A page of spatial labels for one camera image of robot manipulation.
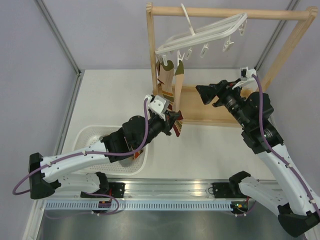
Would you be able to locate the white slotted cable duct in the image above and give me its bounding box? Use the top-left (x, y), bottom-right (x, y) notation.
top-left (45, 200), bottom-right (233, 211)

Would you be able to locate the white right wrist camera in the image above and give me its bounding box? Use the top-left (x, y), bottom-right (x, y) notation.
top-left (232, 67), bottom-right (258, 89)

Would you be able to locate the wooden hanging rack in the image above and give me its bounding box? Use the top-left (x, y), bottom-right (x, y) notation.
top-left (146, 2), bottom-right (318, 127)

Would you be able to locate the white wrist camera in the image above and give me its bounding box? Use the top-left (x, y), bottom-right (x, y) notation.
top-left (145, 94), bottom-right (170, 121)
top-left (232, 67), bottom-right (258, 89)

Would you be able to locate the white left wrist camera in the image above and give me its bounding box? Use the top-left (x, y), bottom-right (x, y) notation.
top-left (145, 94), bottom-right (170, 121)

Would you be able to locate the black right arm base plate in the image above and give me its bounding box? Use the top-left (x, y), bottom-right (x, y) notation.
top-left (212, 182), bottom-right (235, 199)

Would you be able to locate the aluminium mounting rail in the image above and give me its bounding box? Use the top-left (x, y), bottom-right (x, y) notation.
top-left (34, 177), bottom-right (286, 201)

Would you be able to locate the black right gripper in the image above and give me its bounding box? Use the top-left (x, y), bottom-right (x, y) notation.
top-left (196, 78), bottom-right (251, 129)

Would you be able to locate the white perforated plastic basket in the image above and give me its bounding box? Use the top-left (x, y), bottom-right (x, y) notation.
top-left (73, 125), bottom-right (148, 176)

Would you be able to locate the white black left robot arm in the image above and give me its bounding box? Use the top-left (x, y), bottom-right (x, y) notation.
top-left (28, 110), bottom-right (182, 200)

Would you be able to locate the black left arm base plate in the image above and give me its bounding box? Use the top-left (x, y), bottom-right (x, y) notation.
top-left (80, 182), bottom-right (125, 199)

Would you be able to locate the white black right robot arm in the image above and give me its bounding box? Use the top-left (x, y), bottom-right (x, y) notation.
top-left (195, 80), bottom-right (320, 238)

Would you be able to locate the beige sock olive toe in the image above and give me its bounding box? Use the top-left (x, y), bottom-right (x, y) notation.
top-left (158, 60), bottom-right (175, 105)
top-left (173, 60), bottom-right (185, 137)

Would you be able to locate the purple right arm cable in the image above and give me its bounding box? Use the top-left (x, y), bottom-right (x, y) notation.
top-left (252, 74), bottom-right (320, 213)

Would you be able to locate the white plastic clip hanger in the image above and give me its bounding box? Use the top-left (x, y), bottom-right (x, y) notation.
top-left (154, 4), bottom-right (248, 65)

